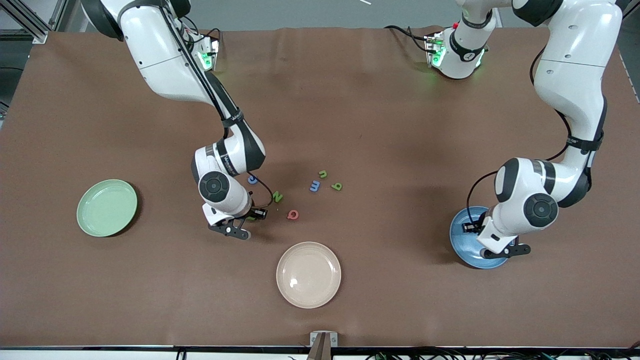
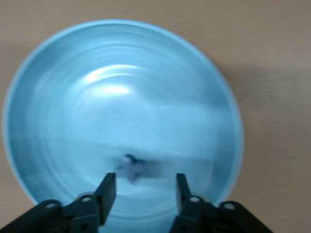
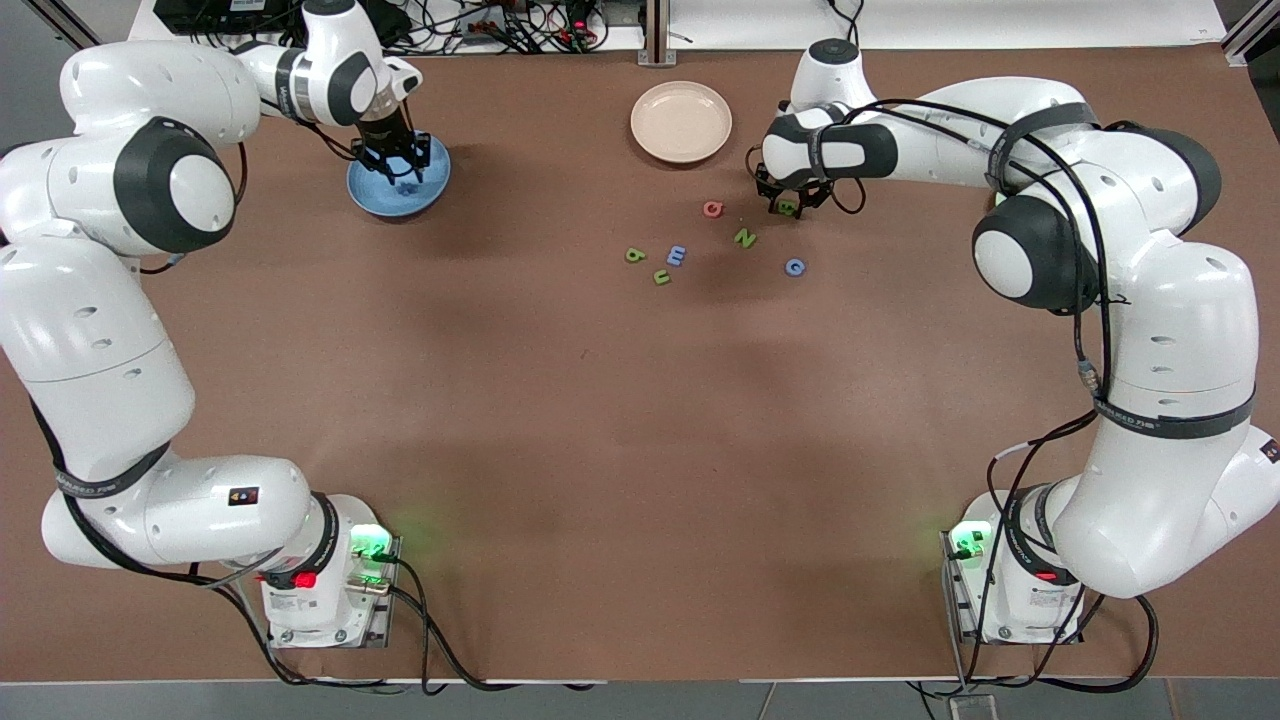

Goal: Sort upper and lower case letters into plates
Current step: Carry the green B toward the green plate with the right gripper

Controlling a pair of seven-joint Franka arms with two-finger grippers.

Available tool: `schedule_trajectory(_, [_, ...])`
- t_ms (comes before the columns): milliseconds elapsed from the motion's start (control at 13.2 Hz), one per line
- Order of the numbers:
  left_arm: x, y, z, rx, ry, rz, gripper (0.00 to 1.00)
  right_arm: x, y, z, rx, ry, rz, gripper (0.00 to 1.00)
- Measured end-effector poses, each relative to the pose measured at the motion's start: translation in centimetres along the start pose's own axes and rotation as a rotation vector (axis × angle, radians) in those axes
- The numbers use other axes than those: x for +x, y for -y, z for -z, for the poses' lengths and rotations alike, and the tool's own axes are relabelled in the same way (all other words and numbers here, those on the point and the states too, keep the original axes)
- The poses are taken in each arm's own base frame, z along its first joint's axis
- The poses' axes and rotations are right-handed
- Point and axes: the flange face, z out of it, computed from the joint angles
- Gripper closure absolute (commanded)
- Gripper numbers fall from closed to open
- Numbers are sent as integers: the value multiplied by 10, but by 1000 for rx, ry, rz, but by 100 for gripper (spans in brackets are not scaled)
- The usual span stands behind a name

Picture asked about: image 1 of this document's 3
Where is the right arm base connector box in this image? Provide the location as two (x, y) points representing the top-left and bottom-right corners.
(197, 37), (221, 72)

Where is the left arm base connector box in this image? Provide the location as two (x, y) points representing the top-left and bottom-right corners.
(424, 31), (447, 68)

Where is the blue plate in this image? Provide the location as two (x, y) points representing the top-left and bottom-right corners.
(449, 206), (514, 270)

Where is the beige plate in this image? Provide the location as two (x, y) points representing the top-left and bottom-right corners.
(276, 241), (342, 309)

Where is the brown table cover mat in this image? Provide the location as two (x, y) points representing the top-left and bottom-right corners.
(0, 26), (640, 347)

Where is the green plate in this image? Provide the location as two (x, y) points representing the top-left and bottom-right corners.
(76, 179), (138, 238)

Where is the right arm wrist camera bar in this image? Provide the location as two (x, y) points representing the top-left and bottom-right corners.
(208, 222), (252, 241)

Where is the arm wrist camera bar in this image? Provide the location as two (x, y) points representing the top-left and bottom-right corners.
(208, 222), (252, 241)
(481, 244), (532, 260)

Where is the left arm wrist camera bar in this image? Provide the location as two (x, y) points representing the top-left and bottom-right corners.
(481, 244), (532, 260)

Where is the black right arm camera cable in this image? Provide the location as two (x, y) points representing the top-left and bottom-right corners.
(160, 0), (275, 208)

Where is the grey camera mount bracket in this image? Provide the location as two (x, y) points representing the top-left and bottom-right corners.
(307, 331), (339, 360)

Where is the black right arm base cable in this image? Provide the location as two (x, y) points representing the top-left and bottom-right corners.
(182, 17), (223, 46)

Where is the black arm base cable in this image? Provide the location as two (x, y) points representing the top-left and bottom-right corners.
(182, 17), (223, 46)
(384, 25), (432, 53)

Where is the black left arm base cable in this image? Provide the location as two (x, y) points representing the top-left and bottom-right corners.
(384, 25), (432, 53)

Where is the aluminium frame profile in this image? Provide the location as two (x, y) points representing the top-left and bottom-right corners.
(0, 0), (68, 45)

